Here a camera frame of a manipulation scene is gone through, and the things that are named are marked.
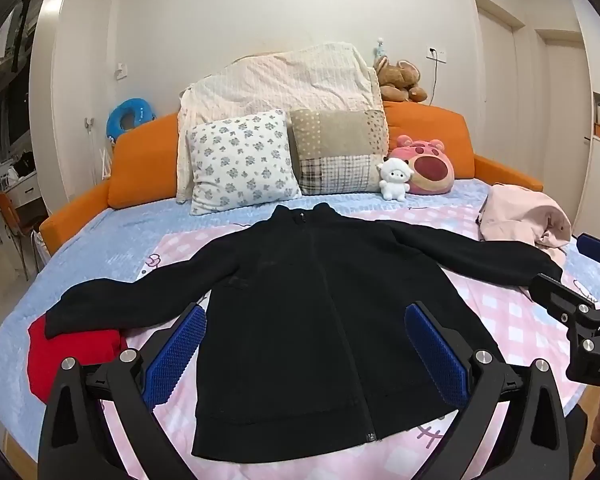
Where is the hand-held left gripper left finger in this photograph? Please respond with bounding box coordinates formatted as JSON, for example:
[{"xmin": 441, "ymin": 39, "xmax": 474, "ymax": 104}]
[{"xmin": 37, "ymin": 302, "xmax": 208, "ymax": 480}]

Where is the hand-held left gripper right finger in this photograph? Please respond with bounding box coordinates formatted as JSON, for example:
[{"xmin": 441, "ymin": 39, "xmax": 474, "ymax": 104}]
[{"xmin": 404, "ymin": 301, "xmax": 581, "ymax": 480}]

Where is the black zip jacket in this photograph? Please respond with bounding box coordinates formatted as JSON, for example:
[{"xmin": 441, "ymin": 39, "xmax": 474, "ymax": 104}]
[{"xmin": 45, "ymin": 203, "xmax": 563, "ymax": 461}]

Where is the pink checked printed blanket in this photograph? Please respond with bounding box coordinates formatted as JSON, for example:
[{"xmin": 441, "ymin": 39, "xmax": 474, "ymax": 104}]
[{"xmin": 97, "ymin": 205, "xmax": 588, "ymax": 480}]

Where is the pale pink jacket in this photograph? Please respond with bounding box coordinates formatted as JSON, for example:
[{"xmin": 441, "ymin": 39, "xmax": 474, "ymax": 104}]
[{"xmin": 477, "ymin": 183, "xmax": 573, "ymax": 266}]

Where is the red sweater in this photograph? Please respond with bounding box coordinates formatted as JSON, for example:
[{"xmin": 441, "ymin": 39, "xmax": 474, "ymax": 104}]
[{"xmin": 27, "ymin": 316, "xmax": 128, "ymax": 403}]

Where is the white door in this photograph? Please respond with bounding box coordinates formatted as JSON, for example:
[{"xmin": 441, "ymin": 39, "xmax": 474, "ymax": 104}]
[
  {"xmin": 472, "ymin": 0, "xmax": 526, "ymax": 171},
  {"xmin": 535, "ymin": 30, "xmax": 588, "ymax": 238}
]

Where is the pink plush bear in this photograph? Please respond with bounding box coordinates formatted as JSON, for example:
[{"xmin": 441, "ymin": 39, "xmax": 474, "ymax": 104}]
[{"xmin": 387, "ymin": 135, "xmax": 456, "ymax": 197}]

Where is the white plush lamb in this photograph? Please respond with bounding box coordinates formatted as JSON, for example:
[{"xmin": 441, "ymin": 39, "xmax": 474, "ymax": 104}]
[{"xmin": 376, "ymin": 157, "xmax": 412, "ymax": 202}]

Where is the white floral pillow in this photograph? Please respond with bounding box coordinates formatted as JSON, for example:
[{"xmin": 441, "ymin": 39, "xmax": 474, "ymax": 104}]
[{"xmin": 186, "ymin": 109, "xmax": 303, "ymax": 216}]

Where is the white folding rack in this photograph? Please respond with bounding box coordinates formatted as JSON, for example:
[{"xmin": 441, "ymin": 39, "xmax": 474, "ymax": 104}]
[{"xmin": 96, "ymin": 132, "xmax": 113, "ymax": 181}]

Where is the white desk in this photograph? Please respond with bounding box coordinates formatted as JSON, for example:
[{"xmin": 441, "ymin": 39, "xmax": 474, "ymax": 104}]
[{"xmin": 0, "ymin": 160, "xmax": 48, "ymax": 223}]

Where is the orange chair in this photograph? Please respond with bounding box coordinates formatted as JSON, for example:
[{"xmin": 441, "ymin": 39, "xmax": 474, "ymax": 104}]
[{"xmin": 0, "ymin": 192, "xmax": 38, "ymax": 281}]

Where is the beige patchwork pillow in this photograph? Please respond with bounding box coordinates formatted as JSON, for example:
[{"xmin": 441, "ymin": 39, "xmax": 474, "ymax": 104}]
[{"xmin": 289, "ymin": 107, "xmax": 388, "ymax": 197}]

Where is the brown plush bear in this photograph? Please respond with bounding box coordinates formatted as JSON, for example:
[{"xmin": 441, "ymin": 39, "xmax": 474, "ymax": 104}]
[{"xmin": 372, "ymin": 55, "xmax": 428, "ymax": 103}]

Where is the large window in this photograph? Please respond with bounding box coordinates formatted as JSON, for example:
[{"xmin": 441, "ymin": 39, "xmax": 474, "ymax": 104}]
[{"xmin": 0, "ymin": 0, "xmax": 46, "ymax": 261}]

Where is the cream quilted blanket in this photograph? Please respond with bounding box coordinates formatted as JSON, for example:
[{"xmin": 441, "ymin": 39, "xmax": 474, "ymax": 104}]
[{"xmin": 176, "ymin": 42, "xmax": 385, "ymax": 204}]

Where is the blue inflatable ring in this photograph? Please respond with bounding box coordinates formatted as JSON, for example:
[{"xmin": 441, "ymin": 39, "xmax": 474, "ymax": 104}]
[{"xmin": 106, "ymin": 100, "xmax": 158, "ymax": 147}]

